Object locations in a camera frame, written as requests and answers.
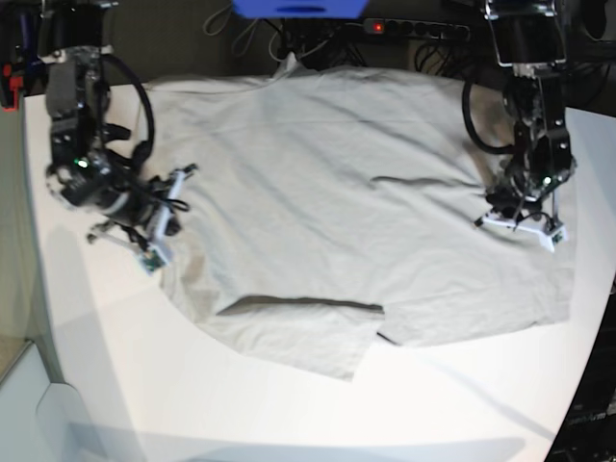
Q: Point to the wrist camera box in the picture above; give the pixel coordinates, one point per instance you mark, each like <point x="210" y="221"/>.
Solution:
<point x="154" y="260"/>
<point x="550" y="240"/>

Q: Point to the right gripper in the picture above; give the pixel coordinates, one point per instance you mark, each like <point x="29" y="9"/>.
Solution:
<point x="146" y="213"/>

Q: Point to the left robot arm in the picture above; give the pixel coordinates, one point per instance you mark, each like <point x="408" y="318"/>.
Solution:
<point x="530" y="44"/>

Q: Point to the black power strip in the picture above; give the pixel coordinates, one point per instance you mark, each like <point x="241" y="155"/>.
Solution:
<point x="404" y="28"/>

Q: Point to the blue box overhead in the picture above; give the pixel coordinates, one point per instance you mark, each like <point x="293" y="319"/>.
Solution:
<point x="299" y="8"/>

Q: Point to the grey t-shirt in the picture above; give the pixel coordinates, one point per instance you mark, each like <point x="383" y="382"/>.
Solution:
<point x="334" y="208"/>

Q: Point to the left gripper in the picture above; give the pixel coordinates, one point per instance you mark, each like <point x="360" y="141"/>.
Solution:
<point x="512" y="211"/>

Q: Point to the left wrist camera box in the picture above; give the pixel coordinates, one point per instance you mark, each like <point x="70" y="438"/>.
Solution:
<point x="550" y="240"/>

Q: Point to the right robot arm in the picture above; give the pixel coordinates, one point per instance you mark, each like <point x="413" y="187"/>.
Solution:
<point x="85" y="173"/>

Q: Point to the red and blue clamp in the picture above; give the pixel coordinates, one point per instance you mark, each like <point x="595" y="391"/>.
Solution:
<point x="16" y="48"/>

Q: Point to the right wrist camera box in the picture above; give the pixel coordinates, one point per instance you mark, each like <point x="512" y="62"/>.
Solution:
<point x="154" y="260"/>

